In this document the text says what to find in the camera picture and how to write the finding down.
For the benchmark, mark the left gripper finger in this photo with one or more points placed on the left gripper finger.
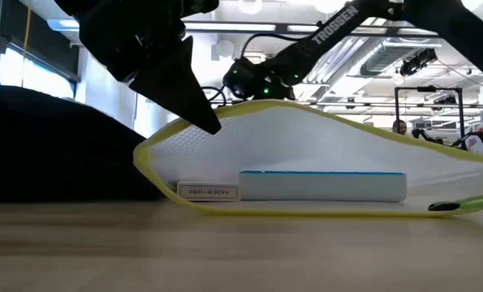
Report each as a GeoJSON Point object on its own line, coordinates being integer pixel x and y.
{"type": "Point", "coordinates": [176, 85]}

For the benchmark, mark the clear mesh pouch green edge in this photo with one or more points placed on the clear mesh pouch green edge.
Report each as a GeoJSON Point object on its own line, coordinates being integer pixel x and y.
{"type": "Point", "coordinates": [306, 138]}

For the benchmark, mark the blue white pill organizer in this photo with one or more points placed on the blue white pill organizer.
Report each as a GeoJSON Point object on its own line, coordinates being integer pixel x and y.
{"type": "Point", "coordinates": [322, 187]}

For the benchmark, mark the black backpack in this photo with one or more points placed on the black backpack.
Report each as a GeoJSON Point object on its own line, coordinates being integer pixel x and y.
{"type": "Point", "coordinates": [54, 150]}

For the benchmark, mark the background black robot arm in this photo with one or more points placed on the background black robot arm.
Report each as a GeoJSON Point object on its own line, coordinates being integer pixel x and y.
{"type": "Point", "coordinates": [482, 142]}
{"type": "Point", "coordinates": [421, 134]}

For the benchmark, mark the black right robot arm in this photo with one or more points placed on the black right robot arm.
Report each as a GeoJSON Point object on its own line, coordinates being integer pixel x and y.
{"type": "Point", "coordinates": [460, 28]}

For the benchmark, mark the person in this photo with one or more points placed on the person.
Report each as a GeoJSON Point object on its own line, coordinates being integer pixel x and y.
{"type": "Point", "coordinates": [399, 127]}

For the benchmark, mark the silver ceiling duct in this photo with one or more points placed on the silver ceiling duct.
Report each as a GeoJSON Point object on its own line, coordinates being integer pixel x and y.
{"type": "Point", "coordinates": [387, 57]}

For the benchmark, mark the black overhead camera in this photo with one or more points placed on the black overhead camera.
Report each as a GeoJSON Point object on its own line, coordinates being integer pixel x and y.
{"type": "Point", "coordinates": [417, 61]}

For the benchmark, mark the black frame stand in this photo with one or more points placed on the black frame stand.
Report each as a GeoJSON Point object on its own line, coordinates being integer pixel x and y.
{"type": "Point", "coordinates": [428, 88]}

